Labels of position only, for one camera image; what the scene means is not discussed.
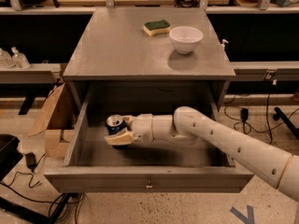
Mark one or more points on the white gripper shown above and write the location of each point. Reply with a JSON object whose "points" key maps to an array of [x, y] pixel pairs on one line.
{"points": [[142, 127]]}

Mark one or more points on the blue pepsi can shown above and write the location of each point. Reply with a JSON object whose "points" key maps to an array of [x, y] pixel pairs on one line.
{"points": [[115, 124]]}

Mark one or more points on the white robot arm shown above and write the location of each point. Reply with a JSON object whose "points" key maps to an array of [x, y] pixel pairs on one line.
{"points": [[278, 168]]}

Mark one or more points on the open grey top drawer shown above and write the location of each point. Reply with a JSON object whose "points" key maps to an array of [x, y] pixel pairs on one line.
{"points": [[91, 165]]}

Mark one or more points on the grey cabinet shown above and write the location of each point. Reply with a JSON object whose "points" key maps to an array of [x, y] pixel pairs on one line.
{"points": [[114, 46]]}

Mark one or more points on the cardboard box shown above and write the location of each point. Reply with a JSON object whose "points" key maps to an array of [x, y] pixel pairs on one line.
{"points": [[56, 119]]}

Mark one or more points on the black power adapter left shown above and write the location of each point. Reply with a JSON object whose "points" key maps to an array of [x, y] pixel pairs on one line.
{"points": [[31, 161]]}

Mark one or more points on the black power adapter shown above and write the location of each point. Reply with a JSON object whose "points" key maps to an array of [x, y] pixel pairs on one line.
{"points": [[31, 161], [244, 114]]}

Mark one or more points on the green yellow sponge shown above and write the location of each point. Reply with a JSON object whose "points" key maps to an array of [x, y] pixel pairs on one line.
{"points": [[152, 28]]}

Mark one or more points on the white bowl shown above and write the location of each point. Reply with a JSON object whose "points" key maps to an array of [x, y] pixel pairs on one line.
{"points": [[185, 39]]}

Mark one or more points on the black power adapter right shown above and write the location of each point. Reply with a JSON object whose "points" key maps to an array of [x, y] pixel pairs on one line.
{"points": [[244, 114]]}

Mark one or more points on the black bin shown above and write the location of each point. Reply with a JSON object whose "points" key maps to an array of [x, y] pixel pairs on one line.
{"points": [[9, 153]]}

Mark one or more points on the small white pump bottle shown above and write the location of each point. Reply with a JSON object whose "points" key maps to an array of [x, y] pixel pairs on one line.
{"points": [[224, 44]]}

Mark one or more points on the clear sanitizer bottle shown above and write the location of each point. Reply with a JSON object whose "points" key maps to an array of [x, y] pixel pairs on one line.
{"points": [[6, 59], [20, 59]]}

